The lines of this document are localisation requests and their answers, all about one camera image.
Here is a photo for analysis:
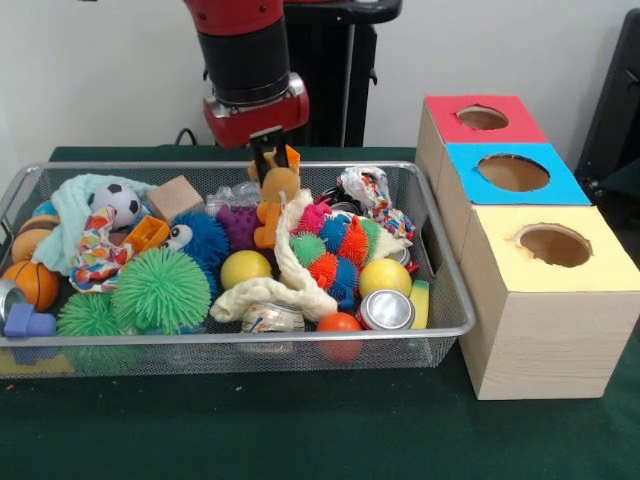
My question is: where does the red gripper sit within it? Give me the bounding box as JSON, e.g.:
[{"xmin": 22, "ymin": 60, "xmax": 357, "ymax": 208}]
[{"xmin": 205, "ymin": 72, "xmax": 311, "ymax": 179}]

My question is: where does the tan plush dog toy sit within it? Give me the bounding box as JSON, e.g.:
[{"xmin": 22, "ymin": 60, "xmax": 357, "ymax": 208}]
[{"xmin": 250, "ymin": 150, "xmax": 303, "ymax": 208}]

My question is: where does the orange plastic tray block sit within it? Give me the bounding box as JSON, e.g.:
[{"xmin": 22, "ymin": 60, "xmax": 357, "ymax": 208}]
[{"xmin": 253, "ymin": 145, "xmax": 301, "ymax": 249}]

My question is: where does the wooden box with three holes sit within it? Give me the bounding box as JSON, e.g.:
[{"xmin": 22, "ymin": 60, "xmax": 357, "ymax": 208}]
[{"xmin": 415, "ymin": 95, "xmax": 640, "ymax": 401}]

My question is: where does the blue furry googly-eyed toy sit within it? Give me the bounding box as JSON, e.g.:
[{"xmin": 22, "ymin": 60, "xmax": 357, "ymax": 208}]
[{"xmin": 165, "ymin": 210, "xmax": 231, "ymax": 301}]

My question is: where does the yellow ball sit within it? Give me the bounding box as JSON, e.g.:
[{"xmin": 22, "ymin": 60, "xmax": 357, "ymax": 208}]
[
  {"xmin": 358, "ymin": 258, "xmax": 412, "ymax": 299},
  {"xmin": 221, "ymin": 250, "xmax": 273, "ymax": 291}
]

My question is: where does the cream waffle cloth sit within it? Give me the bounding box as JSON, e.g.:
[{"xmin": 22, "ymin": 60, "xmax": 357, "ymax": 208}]
[{"xmin": 210, "ymin": 190, "xmax": 339, "ymax": 323}]

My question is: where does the small soccer ball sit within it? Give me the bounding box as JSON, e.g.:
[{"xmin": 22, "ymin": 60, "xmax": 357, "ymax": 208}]
[{"xmin": 90, "ymin": 183, "xmax": 141, "ymax": 229}]

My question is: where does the large green spiky ball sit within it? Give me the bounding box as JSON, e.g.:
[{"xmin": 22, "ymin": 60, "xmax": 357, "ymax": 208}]
[{"xmin": 112, "ymin": 248, "xmax": 212, "ymax": 335}]

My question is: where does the colourful polka-dot cloth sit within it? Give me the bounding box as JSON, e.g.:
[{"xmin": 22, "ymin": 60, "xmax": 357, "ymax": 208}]
[{"xmin": 67, "ymin": 207, "xmax": 131, "ymax": 294}]

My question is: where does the mint green cloth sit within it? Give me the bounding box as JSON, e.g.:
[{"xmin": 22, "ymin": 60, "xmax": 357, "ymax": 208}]
[{"xmin": 32, "ymin": 173, "xmax": 156, "ymax": 276}]

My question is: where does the green spiky googly-eyed toy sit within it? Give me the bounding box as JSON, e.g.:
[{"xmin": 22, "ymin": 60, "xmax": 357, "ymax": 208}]
[{"xmin": 57, "ymin": 292, "xmax": 119, "ymax": 339}]

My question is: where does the green cloth table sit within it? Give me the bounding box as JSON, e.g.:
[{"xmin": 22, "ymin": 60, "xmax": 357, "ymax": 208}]
[{"xmin": 0, "ymin": 145, "xmax": 640, "ymax": 480}]

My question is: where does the black floor stand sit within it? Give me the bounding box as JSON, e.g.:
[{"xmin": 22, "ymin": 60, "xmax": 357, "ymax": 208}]
[{"xmin": 578, "ymin": 8, "xmax": 640, "ymax": 201}]

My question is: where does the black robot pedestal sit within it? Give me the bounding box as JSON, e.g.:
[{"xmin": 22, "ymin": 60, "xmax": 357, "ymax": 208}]
[{"xmin": 283, "ymin": 0, "xmax": 403, "ymax": 148}]

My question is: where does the wire mesh bin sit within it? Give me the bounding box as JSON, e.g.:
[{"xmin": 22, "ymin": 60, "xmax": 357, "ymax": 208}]
[{"xmin": 0, "ymin": 160, "xmax": 479, "ymax": 377}]

